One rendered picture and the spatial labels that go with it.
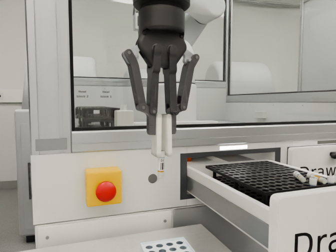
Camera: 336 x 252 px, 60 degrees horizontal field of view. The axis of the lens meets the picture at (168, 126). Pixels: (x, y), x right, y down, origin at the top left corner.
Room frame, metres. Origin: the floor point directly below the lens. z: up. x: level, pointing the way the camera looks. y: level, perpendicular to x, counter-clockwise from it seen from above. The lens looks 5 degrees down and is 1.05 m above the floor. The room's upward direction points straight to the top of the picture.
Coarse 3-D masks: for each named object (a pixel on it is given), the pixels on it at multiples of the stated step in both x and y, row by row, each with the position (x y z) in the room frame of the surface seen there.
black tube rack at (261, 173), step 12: (216, 168) 0.65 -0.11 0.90; (228, 168) 0.66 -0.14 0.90; (240, 168) 0.65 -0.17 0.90; (252, 168) 0.65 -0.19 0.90; (264, 168) 0.65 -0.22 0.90; (276, 168) 0.66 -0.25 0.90; (288, 168) 0.65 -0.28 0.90; (228, 180) 0.66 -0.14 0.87; (240, 180) 0.55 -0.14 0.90; (252, 180) 0.55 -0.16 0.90; (264, 180) 0.56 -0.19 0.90; (276, 180) 0.55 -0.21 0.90; (288, 180) 0.55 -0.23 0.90; (252, 192) 0.57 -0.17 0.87
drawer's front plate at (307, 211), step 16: (288, 192) 0.39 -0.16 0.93; (304, 192) 0.39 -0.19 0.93; (320, 192) 0.39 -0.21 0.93; (272, 208) 0.38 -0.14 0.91; (288, 208) 0.37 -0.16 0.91; (304, 208) 0.38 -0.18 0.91; (320, 208) 0.39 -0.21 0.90; (272, 224) 0.38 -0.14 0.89; (288, 224) 0.37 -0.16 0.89; (304, 224) 0.38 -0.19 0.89; (320, 224) 0.39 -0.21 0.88; (272, 240) 0.37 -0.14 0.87; (288, 240) 0.37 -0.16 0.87; (304, 240) 0.38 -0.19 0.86
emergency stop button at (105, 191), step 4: (100, 184) 0.56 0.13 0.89; (104, 184) 0.56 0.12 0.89; (108, 184) 0.56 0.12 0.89; (112, 184) 0.56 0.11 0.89; (96, 188) 0.55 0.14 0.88; (100, 188) 0.55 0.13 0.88; (104, 188) 0.55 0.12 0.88; (108, 188) 0.56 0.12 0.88; (112, 188) 0.56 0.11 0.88; (96, 192) 0.55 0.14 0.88; (100, 192) 0.55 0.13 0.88; (104, 192) 0.55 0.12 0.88; (108, 192) 0.56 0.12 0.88; (112, 192) 0.56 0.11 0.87; (96, 196) 0.55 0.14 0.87; (100, 196) 0.55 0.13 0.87; (104, 196) 0.55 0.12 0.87; (108, 196) 0.56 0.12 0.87; (112, 196) 0.56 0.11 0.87; (100, 200) 0.56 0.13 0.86; (104, 200) 0.56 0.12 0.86; (108, 200) 0.56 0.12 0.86
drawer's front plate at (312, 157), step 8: (288, 152) 0.78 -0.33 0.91; (296, 152) 0.78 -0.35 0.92; (304, 152) 0.79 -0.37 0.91; (312, 152) 0.80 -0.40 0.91; (320, 152) 0.81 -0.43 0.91; (328, 152) 0.82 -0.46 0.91; (288, 160) 0.78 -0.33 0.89; (296, 160) 0.78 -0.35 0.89; (304, 160) 0.79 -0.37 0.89; (312, 160) 0.80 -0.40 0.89; (320, 160) 0.81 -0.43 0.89; (328, 160) 0.82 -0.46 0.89; (304, 168) 0.79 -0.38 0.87; (312, 168) 0.80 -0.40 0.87; (328, 168) 0.82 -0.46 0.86
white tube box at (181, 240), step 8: (160, 240) 0.52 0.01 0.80; (168, 240) 0.52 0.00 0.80; (176, 240) 0.52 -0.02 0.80; (184, 240) 0.52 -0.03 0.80; (144, 248) 0.49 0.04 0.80; (152, 248) 0.49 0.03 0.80; (160, 248) 0.49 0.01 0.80; (168, 248) 0.49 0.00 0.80; (176, 248) 0.49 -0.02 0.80; (184, 248) 0.50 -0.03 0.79; (192, 248) 0.49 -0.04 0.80
